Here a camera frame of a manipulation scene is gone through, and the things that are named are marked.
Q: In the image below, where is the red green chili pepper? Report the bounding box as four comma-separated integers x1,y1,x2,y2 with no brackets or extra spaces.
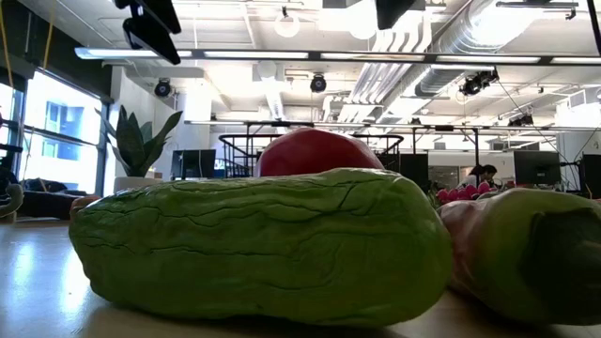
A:
436,187,601,328

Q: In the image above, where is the yellow strap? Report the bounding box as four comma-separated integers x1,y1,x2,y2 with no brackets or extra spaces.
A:
41,8,57,71
0,0,14,90

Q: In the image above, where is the dark green chili pepper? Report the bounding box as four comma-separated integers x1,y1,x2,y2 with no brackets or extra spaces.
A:
0,182,23,220

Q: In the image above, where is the black computer monitor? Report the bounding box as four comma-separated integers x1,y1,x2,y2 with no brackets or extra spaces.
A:
513,149,562,187
580,153,601,198
171,148,217,182

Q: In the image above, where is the light green bitter gourd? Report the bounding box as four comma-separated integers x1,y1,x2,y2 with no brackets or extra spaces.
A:
68,167,453,329

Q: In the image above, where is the red grape bunch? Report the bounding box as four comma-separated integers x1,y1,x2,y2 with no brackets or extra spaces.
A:
435,181,499,206

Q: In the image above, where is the silver ventilation duct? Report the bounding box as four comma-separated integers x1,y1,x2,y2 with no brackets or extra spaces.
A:
415,0,541,98

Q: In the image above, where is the black overhead frame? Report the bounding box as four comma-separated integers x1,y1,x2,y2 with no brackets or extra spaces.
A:
183,119,601,187

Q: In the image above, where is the black bag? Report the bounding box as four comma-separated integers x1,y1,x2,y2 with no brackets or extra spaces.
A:
21,177,67,193

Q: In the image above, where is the long ceiling light bar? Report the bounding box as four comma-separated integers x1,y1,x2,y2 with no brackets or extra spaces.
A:
74,45,601,66

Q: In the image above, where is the black ceiling light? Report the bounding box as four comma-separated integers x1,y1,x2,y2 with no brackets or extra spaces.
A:
506,112,535,128

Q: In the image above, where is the green potted plant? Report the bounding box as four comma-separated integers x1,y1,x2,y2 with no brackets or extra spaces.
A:
96,103,183,178

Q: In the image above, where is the person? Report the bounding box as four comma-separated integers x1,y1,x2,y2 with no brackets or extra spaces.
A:
457,163,499,190

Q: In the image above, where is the black spotlight cluster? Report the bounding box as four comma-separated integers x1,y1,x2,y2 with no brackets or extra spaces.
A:
458,69,500,98

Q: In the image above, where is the black cabinet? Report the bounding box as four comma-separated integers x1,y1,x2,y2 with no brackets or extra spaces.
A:
378,152,429,192

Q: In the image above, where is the big red round fruit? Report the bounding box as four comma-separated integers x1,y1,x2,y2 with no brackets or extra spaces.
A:
253,127,386,178

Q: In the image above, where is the black wire basket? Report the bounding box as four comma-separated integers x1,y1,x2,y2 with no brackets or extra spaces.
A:
218,133,405,179

